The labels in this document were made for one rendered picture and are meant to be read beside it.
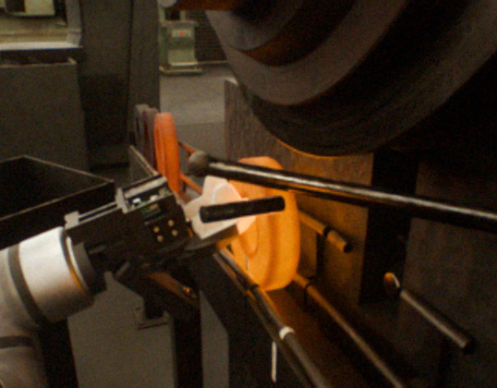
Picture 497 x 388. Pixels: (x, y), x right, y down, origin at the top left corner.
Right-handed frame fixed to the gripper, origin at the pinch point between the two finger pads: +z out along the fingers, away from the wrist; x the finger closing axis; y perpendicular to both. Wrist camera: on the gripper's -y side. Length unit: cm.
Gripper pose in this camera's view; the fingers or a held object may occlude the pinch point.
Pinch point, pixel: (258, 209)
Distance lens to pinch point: 54.7
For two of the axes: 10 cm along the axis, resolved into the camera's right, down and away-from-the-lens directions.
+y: -2.6, -8.6, -4.4
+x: -3.3, -3.5, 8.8
